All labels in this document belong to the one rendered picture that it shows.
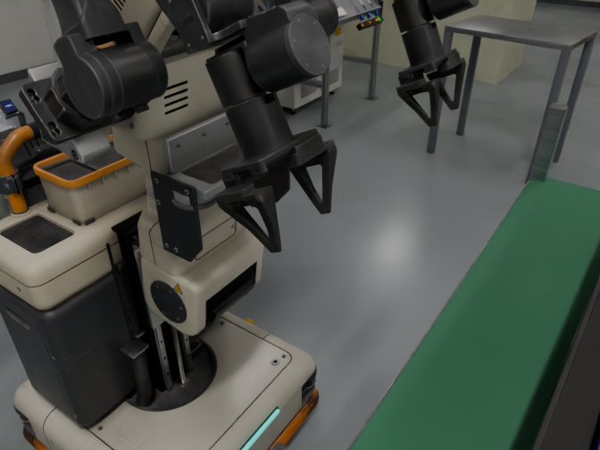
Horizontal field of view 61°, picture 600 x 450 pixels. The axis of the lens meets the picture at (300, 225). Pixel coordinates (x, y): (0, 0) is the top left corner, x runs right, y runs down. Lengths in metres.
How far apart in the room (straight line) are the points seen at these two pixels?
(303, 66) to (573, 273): 0.56
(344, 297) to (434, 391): 1.58
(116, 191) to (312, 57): 0.84
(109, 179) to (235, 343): 0.66
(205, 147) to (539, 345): 0.60
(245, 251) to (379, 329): 1.07
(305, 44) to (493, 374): 0.44
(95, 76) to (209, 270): 0.51
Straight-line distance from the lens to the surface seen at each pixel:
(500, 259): 0.86
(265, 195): 0.49
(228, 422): 1.43
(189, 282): 1.01
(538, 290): 0.82
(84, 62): 0.66
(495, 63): 5.06
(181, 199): 0.84
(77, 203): 1.21
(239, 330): 1.65
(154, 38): 0.81
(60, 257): 1.17
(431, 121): 0.88
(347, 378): 1.88
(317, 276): 2.29
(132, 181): 1.27
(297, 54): 0.47
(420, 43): 0.88
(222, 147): 0.95
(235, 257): 1.07
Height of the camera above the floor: 1.43
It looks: 33 degrees down
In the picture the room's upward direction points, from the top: straight up
